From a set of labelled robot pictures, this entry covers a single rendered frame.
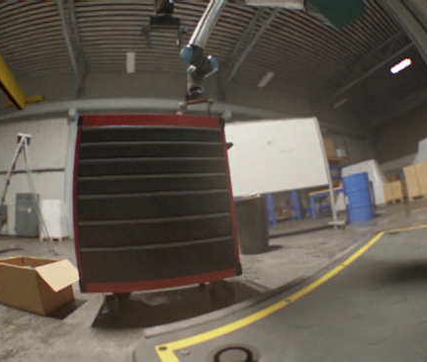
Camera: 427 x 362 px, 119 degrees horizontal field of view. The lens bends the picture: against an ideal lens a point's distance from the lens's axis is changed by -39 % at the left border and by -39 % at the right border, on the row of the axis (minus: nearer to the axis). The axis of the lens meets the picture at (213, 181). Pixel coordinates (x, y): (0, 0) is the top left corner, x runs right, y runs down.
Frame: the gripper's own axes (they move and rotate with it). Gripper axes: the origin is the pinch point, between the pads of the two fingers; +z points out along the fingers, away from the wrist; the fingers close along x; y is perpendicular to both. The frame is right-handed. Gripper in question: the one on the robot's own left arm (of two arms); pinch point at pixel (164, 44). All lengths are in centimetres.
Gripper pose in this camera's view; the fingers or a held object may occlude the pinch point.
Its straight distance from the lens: 93.9
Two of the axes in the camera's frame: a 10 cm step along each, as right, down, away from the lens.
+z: 0.5, 9.7, 2.4
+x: -9.2, 1.4, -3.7
